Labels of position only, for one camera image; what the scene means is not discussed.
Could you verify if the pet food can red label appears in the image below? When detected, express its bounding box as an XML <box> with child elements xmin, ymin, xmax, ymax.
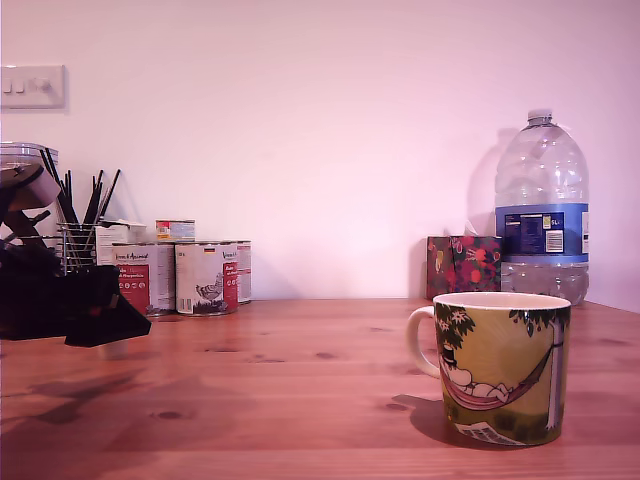
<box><xmin>235</xmin><ymin>239</ymin><xmax>253</xmax><ymax>305</ymax></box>
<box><xmin>110</xmin><ymin>241</ymin><xmax>177</xmax><ymax>318</ymax></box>

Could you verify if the white cardboard box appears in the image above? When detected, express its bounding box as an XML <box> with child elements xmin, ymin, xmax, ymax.
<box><xmin>94</xmin><ymin>220</ymin><xmax>147</xmax><ymax>267</ymax></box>

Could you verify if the black stick utensil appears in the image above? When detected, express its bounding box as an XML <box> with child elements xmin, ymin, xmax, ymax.
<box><xmin>65</xmin><ymin>169</ymin><xmax>79</xmax><ymax>225</ymax></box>
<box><xmin>39</xmin><ymin>146</ymin><xmax>81</xmax><ymax>226</ymax></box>
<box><xmin>96</xmin><ymin>168</ymin><xmax>122</xmax><ymax>225</ymax></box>
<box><xmin>82</xmin><ymin>169</ymin><xmax>105</xmax><ymax>225</ymax></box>

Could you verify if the small flat tin can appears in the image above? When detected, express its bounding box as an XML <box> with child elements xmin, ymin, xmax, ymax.
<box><xmin>155</xmin><ymin>218</ymin><xmax>197</xmax><ymax>243</ymax></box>

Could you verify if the pet food can chicken drawing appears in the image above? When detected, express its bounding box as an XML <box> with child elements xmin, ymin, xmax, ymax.
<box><xmin>174</xmin><ymin>241</ymin><xmax>240</xmax><ymax>317</ymax></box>

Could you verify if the clear plastic container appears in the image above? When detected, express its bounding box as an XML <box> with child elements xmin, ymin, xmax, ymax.
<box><xmin>0</xmin><ymin>141</ymin><xmax>62</xmax><ymax>174</ymax></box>

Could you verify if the floral tissue box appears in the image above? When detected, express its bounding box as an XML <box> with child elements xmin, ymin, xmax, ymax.
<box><xmin>425</xmin><ymin>220</ymin><xmax>503</xmax><ymax>301</ymax></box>

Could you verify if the cartoon hammock print mug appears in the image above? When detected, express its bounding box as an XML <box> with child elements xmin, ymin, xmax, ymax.
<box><xmin>405</xmin><ymin>292</ymin><xmax>573</xmax><ymax>447</ymax></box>

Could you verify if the large clear water bottle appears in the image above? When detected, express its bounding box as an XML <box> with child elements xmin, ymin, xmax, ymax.
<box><xmin>494</xmin><ymin>108</ymin><xmax>591</xmax><ymax>307</ymax></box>

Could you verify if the wire utensil holder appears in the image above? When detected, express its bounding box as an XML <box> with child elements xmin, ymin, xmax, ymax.
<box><xmin>56</xmin><ymin>221</ymin><xmax>100</xmax><ymax>277</ymax></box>

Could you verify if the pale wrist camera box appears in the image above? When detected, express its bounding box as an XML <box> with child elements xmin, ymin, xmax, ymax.
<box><xmin>19</xmin><ymin>166</ymin><xmax>63</xmax><ymax>208</ymax></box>

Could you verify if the white wall light switch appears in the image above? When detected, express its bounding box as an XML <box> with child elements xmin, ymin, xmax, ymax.
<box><xmin>0</xmin><ymin>64</ymin><xmax>68</xmax><ymax>111</ymax></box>

